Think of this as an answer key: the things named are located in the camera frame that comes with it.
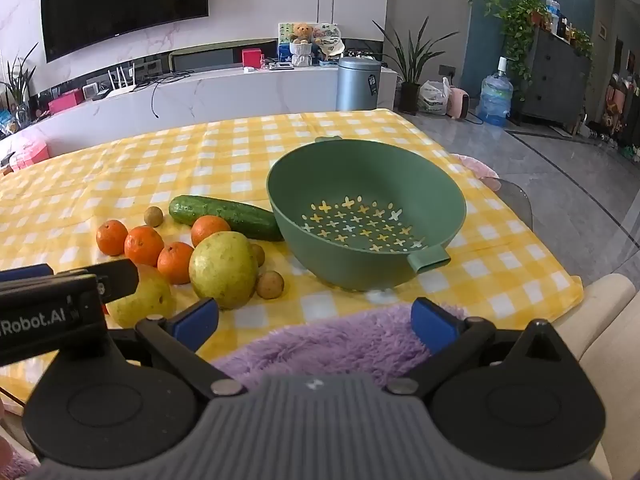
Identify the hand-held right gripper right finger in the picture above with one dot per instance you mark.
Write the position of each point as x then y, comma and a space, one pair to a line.
434, 325

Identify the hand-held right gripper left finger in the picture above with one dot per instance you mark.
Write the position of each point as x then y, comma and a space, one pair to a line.
195, 322

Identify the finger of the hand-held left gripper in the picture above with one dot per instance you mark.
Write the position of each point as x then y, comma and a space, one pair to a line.
120, 280

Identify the yellow green pear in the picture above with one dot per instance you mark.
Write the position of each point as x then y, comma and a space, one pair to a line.
223, 270
145, 302

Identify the orange mandarin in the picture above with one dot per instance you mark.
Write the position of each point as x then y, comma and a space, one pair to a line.
111, 237
210, 230
144, 245
175, 263

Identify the green cucumber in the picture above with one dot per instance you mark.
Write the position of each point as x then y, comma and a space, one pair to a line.
225, 216

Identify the green plastic colander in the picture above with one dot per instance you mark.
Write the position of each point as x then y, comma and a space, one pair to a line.
367, 222

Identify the small brown potato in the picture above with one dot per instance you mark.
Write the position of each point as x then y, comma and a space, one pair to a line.
153, 216

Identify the brown longan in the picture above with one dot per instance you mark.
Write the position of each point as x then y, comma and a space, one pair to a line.
270, 284
258, 255

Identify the purple fluffy cloth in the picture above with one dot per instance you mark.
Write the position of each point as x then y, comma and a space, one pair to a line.
325, 345

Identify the yellow checked tablecloth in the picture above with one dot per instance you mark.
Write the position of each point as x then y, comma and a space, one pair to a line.
150, 170

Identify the pink storage box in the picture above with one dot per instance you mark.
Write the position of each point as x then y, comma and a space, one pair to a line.
31, 154

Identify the pink ruffled cloth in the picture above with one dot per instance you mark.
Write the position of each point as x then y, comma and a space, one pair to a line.
477, 166

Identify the cream chair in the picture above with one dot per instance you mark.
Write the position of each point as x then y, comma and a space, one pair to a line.
605, 340

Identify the pink flat box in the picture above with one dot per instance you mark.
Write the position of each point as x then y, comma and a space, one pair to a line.
65, 101

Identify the white wifi router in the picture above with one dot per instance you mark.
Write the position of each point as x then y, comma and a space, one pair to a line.
117, 87

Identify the white marble media console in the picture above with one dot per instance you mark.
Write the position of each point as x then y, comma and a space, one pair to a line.
225, 95

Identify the plant in glass vase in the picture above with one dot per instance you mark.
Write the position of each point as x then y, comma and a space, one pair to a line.
17, 90

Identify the small pink appliance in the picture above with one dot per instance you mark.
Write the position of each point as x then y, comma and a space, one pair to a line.
456, 103

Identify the white plastic bag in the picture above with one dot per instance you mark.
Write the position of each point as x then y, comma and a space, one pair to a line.
433, 97

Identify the blue water jug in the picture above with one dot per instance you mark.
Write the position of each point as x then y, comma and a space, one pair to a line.
494, 97

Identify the grey speaker box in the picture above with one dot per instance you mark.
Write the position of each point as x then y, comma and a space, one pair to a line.
202, 58

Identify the silver blue trash can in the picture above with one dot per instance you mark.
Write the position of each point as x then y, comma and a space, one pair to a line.
357, 85

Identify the long leaf potted plant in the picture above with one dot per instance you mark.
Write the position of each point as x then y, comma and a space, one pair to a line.
410, 67

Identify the red box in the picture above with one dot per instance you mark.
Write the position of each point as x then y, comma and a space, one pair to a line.
252, 57

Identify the grey drawer cabinet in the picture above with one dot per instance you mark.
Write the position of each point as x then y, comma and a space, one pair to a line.
555, 82

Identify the brown teddy bear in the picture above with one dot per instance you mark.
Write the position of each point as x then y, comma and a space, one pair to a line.
302, 32

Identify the trailing green pothos plant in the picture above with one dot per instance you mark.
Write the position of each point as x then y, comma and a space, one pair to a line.
517, 25

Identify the black wall television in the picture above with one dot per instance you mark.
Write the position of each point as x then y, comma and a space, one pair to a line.
125, 5

